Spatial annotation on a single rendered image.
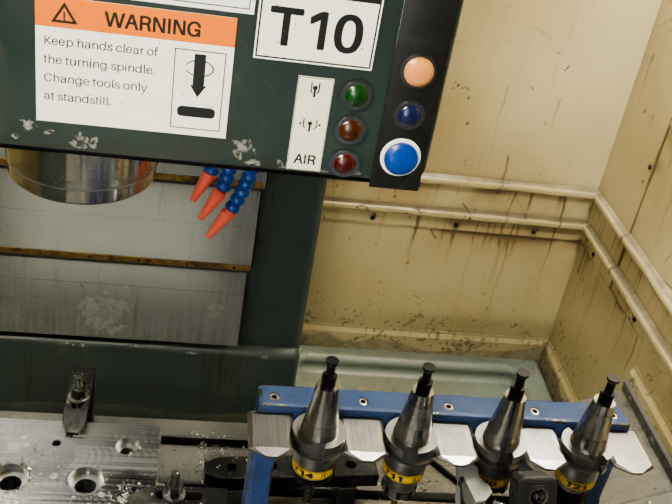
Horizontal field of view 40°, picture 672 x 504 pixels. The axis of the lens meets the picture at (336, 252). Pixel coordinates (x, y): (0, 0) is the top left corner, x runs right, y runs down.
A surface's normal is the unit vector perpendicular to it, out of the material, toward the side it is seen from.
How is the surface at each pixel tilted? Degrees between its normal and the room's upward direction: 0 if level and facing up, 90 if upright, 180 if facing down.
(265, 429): 0
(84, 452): 0
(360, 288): 90
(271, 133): 90
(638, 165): 90
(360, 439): 0
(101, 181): 90
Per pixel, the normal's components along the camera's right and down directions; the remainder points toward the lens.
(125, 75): 0.09, 0.53
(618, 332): -0.98, -0.08
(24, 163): -0.57, 0.35
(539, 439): 0.15, -0.84
